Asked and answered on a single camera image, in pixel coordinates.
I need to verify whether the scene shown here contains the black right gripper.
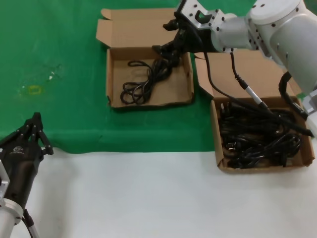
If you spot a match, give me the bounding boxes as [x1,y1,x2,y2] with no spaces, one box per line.
[152,19,216,68]

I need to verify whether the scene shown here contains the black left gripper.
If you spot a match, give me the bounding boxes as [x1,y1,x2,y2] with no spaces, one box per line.
[0,112,54,208]

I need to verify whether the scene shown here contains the black power cable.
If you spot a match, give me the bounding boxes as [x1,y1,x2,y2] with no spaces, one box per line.
[120,59,181,105]
[220,111,298,142]
[217,102,238,129]
[222,133,302,170]

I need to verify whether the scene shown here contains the cardboard box with round hole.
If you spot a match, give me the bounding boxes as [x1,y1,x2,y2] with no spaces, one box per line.
[95,7,198,109]

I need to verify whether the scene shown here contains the green tablecloth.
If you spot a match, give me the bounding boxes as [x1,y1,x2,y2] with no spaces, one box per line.
[0,0,317,154]

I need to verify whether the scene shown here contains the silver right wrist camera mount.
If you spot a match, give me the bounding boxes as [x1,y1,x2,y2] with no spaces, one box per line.
[174,0,225,32]

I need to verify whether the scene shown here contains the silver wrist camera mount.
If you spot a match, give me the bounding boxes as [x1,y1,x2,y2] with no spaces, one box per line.
[0,158,11,198]
[174,0,225,32]

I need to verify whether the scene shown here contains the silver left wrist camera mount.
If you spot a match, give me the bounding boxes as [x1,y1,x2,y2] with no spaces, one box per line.
[0,158,11,198]

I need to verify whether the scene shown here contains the plain black right arm cable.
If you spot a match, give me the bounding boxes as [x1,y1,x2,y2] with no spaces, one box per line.
[203,51,315,137]

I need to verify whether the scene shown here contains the left arm cable silver connector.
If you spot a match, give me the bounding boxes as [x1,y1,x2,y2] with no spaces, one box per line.
[23,209,40,238]

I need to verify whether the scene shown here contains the arm cable silver connector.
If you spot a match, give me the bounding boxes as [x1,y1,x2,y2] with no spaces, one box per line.
[23,209,40,238]
[229,52,270,112]

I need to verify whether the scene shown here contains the cardboard box holding cables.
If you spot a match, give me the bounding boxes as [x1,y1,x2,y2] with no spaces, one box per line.
[193,51,316,174]

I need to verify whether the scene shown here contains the right arm cable silver connector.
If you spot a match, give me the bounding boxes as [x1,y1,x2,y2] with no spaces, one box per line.
[229,52,270,112]

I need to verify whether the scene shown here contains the black corrugated cable sleeve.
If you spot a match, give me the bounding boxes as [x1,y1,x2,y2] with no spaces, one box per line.
[278,71,310,117]

